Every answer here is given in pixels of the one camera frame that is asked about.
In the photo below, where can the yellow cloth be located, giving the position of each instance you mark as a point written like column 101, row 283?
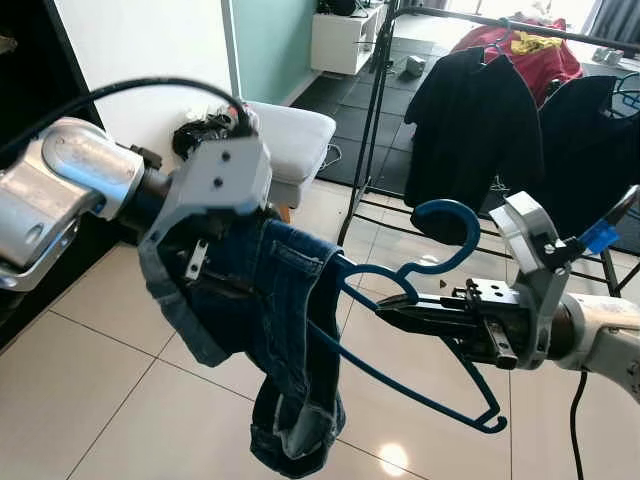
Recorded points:
column 535, row 42

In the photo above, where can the blue denim jeans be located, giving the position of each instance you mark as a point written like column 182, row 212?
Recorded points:
column 280, row 300

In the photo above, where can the grey curtain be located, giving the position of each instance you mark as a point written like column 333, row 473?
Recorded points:
column 615, row 15

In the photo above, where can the blue tape tag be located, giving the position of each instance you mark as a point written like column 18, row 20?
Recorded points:
column 598, row 237

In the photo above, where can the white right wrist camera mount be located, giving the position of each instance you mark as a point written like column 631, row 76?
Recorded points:
column 520, row 225

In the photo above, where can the blue plastic clothes hanger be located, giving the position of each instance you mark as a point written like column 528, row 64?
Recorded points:
column 476, row 232

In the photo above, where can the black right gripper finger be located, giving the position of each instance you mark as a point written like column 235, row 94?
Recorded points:
column 435, row 307
column 445, row 330

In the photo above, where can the teal clothes hanger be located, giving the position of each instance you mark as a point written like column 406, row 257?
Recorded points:
column 628, row 103

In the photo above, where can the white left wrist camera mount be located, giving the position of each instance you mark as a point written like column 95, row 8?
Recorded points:
column 225, row 175

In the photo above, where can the white cabinet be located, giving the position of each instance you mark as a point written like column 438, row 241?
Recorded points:
column 345, row 40

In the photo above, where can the black bag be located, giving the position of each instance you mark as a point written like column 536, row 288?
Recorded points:
column 340, row 6

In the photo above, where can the black items heap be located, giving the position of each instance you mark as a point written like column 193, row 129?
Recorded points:
column 205, row 135

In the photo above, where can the black metal clothes rack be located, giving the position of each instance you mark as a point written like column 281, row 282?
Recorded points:
column 362, row 150

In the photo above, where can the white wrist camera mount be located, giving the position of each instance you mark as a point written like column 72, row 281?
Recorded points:
column 225, row 175
column 520, row 225

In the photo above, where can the grey padded ottoman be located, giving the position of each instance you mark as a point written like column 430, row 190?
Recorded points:
column 295, row 140

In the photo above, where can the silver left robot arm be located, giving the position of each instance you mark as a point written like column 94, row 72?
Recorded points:
column 60, row 190

